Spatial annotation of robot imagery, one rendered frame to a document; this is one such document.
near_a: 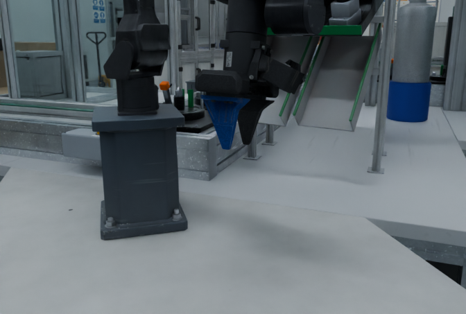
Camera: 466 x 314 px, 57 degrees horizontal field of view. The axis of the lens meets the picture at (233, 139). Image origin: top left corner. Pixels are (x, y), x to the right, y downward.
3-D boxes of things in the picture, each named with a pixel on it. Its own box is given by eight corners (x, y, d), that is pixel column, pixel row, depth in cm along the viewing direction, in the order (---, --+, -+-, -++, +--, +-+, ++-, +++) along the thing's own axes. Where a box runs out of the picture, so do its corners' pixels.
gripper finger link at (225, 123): (198, 94, 55) (243, 98, 53) (210, 95, 58) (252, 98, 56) (194, 149, 55) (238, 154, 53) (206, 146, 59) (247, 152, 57)
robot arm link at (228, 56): (197, 22, 52) (245, 23, 50) (246, 44, 70) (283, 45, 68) (192, 91, 53) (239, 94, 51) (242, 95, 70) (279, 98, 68)
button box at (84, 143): (136, 166, 98) (134, 139, 96) (62, 157, 105) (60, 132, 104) (152, 158, 104) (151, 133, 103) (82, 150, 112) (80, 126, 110)
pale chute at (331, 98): (354, 132, 93) (351, 120, 89) (297, 125, 99) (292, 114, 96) (383, 36, 104) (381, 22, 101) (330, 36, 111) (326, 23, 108)
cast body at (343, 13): (348, 33, 91) (345, 1, 87) (329, 32, 94) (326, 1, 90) (365, 17, 96) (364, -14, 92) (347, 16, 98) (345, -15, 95)
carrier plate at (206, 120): (200, 136, 105) (200, 127, 105) (117, 128, 113) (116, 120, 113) (235, 118, 127) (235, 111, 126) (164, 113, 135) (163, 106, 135)
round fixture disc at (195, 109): (191, 123, 111) (191, 115, 110) (143, 118, 116) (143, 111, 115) (212, 114, 124) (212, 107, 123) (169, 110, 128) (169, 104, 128)
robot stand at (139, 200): (100, 240, 71) (91, 122, 66) (101, 207, 85) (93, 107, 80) (188, 230, 75) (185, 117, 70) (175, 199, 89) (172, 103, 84)
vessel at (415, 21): (430, 84, 162) (442, -24, 153) (390, 82, 166) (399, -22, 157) (428, 80, 174) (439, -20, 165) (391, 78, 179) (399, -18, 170)
